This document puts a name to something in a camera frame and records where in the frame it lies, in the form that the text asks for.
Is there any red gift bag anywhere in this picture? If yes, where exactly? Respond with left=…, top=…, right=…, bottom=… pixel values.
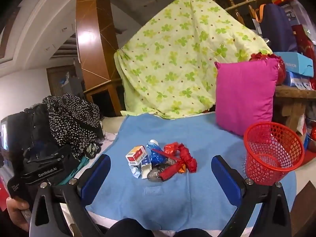
left=291, top=24, right=316, bottom=55

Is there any blue foil wrapper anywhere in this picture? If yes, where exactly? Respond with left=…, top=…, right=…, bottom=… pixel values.
left=147, top=140, right=172, bottom=166

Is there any red mesh basket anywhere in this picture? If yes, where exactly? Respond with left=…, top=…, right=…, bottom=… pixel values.
left=243, top=122, right=305, bottom=186

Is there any red plastic bag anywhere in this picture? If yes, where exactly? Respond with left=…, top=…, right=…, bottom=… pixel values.
left=151, top=142, right=198, bottom=181

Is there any black white dotted cloth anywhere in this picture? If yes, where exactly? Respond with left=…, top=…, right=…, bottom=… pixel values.
left=43, top=93, right=104, bottom=159

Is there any blue white packet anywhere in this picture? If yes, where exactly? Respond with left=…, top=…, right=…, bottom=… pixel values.
left=286, top=71, right=314, bottom=90

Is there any red foil bag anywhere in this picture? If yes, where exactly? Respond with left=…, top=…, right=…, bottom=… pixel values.
left=249, top=52, right=287, bottom=86

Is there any wooden door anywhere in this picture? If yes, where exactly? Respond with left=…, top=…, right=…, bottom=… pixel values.
left=46, top=65, right=86, bottom=102

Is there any wooden side table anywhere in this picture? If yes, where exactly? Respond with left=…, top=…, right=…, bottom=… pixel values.
left=274, top=85, right=316, bottom=135

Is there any wooden furniture frame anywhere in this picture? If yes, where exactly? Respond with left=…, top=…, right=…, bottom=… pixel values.
left=75, top=0, right=126, bottom=118

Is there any blue face mask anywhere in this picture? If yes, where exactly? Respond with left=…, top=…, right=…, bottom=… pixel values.
left=130, top=158, right=153, bottom=180

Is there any person's left hand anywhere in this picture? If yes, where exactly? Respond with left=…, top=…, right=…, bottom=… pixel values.
left=6, top=197, right=32, bottom=231

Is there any red white cigarette box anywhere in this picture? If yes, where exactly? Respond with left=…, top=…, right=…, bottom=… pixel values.
left=125, top=146, right=149, bottom=167

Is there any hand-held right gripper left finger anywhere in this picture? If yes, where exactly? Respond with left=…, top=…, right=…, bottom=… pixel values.
left=29, top=154, right=111, bottom=237

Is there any light blue cardboard box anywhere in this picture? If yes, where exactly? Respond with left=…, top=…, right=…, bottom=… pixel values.
left=273, top=51, right=315, bottom=77

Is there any silver foil wrapper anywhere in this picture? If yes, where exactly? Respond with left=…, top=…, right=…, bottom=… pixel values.
left=147, top=163, right=176, bottom=182

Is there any navy blue bag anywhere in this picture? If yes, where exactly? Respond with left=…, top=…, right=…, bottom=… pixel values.
left=255, top=3, right=297, bottom=53

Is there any red foil wrapper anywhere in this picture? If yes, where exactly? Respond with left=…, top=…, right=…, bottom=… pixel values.
left=164, top=144, right=179, bottom=155

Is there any teal cloth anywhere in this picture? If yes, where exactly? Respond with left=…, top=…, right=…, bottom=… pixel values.
left=58, top=157, right=90, bottom=187

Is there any pink pillow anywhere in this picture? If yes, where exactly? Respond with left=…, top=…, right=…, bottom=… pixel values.
left=214, top=57, right=280, bottom=136

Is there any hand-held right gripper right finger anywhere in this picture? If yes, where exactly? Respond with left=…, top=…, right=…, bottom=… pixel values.
left=211, top=155, right=293, bottom=237

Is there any green clover print blanket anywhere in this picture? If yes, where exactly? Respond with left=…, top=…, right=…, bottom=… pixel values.
left=114, top=0, right=273, bottom=119

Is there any blue towel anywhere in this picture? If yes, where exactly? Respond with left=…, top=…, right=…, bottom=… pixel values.
left=85, top=114, right=297, bottom=232

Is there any black clothing pile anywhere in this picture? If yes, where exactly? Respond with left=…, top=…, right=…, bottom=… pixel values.
left=23, top=103, right=60, bottom=153

